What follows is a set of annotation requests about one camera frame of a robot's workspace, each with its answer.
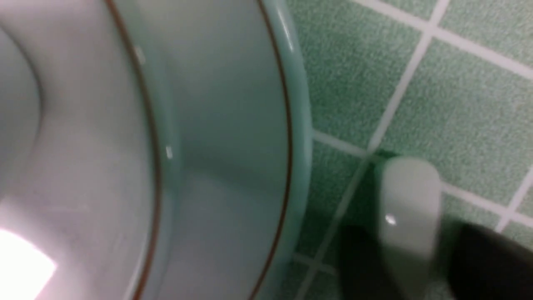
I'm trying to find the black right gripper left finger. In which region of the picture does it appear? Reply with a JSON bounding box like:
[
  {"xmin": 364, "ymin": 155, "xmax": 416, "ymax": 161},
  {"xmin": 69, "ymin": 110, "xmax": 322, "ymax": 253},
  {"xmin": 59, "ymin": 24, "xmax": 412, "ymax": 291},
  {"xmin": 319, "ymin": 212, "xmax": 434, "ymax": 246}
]
[{"xmin": 339, "ymin": 225, "xmax": 400, "ymax": 300}]

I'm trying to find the plain white spoon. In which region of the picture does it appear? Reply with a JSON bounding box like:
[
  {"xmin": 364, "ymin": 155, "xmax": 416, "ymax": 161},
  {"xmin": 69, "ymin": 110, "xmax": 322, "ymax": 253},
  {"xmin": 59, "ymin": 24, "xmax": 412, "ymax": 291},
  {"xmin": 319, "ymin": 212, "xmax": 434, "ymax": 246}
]
[{"xmin": 376, "ymin": 156, "xmax": 442, "ymax": 300}]

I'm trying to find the pale blue shallow bowl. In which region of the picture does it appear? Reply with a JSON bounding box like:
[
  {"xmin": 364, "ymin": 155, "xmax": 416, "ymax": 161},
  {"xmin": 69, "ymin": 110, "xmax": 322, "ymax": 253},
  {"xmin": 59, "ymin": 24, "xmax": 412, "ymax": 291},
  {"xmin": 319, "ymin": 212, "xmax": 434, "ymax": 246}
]
[{"xmin": 1, "ymin": 0, "xmax": 179, "ymax": 300}]

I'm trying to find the pale blue plate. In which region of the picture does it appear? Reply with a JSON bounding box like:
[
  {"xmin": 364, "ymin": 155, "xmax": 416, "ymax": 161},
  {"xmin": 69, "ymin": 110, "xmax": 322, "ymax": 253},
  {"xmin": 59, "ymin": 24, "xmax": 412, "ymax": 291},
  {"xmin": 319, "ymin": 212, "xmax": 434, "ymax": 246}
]
[{"xmin": 112, "ymin": 0, "xmax": 314, "ymax": 300}]

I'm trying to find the green checkered tablecloth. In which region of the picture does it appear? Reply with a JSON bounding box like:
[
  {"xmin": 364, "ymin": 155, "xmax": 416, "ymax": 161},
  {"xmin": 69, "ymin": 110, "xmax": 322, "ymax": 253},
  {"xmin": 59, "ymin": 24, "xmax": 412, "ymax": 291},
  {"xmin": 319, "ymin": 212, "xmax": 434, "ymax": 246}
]
[{"xmin": 276, "ymin": 0, "xmax": 533, "ymax": 300}]

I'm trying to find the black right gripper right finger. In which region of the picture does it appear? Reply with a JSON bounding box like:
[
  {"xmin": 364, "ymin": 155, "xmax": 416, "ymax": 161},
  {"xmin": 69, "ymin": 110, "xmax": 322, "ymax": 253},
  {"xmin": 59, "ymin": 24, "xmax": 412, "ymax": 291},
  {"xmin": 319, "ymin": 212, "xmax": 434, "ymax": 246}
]
[{"xmin": 447, "ymin": 223, "xmax": 533, "ymax": 300}]

